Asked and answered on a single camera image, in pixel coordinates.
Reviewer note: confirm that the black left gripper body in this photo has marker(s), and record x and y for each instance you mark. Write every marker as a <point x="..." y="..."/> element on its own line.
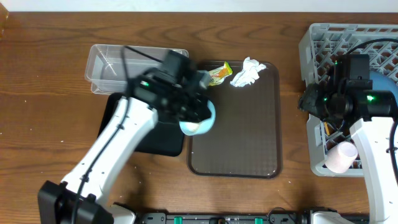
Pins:
<point x="184" y="107"/>

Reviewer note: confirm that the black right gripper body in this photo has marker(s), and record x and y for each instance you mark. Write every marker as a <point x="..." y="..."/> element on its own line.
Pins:
<point x="319" y="104"/>

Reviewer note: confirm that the wooden chopstick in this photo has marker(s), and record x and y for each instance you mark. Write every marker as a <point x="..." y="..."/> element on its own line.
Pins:
<point x="327" y="131"/>

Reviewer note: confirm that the large blue bowl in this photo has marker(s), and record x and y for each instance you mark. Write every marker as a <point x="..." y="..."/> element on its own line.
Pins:
<point x="382" y="82"/>

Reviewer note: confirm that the light blue rice bowl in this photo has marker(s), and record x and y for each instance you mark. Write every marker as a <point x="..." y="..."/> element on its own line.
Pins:
<point x="191" y="129"/>

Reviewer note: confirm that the pink cup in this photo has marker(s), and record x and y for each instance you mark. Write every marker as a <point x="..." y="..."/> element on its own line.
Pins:
<point x="341" y="157"/>

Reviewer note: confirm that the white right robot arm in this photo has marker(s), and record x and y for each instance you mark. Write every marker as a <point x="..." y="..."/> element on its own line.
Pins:
<point x="375" y="141"/>

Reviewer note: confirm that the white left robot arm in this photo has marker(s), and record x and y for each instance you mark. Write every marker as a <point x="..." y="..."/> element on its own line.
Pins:
<point x="132" y="120"/>

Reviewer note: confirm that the grey dishwasher rack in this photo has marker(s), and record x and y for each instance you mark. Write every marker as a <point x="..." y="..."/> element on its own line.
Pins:
<point x="318" y="50"/>

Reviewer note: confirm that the green snack wrapper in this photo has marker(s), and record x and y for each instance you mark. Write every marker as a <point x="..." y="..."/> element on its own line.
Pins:
<point x="218" y="75"/>

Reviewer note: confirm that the black plastic bin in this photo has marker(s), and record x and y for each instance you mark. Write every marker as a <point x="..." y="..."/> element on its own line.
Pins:
<point x="165" y="139"/>

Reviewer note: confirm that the clear plastic bin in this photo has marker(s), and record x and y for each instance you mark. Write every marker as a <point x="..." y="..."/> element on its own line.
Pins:
<point x="104" y="68"/>

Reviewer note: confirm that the crumpled white tissue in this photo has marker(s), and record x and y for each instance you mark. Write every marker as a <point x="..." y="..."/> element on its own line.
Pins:
<point x="249" y="74"/>

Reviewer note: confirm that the dark brown serving tray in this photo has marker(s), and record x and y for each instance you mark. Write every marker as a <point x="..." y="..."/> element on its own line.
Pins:
<point x="245" y="139"/>

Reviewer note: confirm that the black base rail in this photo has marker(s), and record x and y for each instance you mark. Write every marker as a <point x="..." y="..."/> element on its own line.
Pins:
<point x="277" y="215"/>

